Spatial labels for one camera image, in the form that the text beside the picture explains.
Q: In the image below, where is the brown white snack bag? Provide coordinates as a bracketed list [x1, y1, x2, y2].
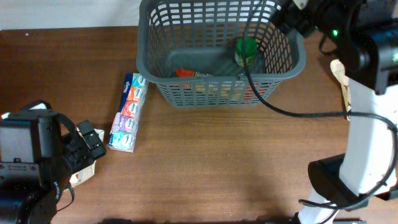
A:
[68, 128, 105, 188]

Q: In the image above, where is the white brown panko bag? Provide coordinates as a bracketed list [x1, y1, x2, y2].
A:
[330, 59, 352, 112]

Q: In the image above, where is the green lidded glass jar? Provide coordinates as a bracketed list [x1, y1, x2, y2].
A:
[234, 37, 257, 67]

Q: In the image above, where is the grey plastic shopping basket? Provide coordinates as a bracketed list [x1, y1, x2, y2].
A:
[136, 0, 306, 108]

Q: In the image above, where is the orange pasta package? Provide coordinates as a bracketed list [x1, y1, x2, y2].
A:
[172, 68, 268, 105]

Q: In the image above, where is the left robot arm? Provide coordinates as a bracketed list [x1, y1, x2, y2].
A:
[1, 100, 106, 223]

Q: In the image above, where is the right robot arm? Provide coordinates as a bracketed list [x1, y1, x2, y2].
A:
[271, 0, 397, 223]

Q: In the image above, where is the Kleenex tissue multipack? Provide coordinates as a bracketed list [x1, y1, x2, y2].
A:
[108, 73, 149, 152]

